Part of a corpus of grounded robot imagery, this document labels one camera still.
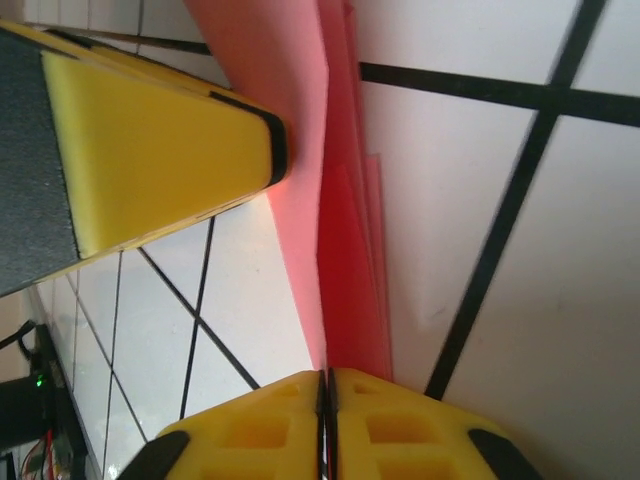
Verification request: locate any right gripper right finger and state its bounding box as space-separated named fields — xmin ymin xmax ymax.
xmin=327 ymin=368 xmax=544 ymax=480

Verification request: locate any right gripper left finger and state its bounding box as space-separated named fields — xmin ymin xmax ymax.
xmin=117 ymin=369 xmax=322 ymax=480

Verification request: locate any pink square cloth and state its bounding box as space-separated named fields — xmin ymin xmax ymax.
xmin=182 ymin=0 xmax=396 ymax=381

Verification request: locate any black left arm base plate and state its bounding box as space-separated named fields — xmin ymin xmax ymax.
xmin=34 ymin=324 xmax=89 ymax=480

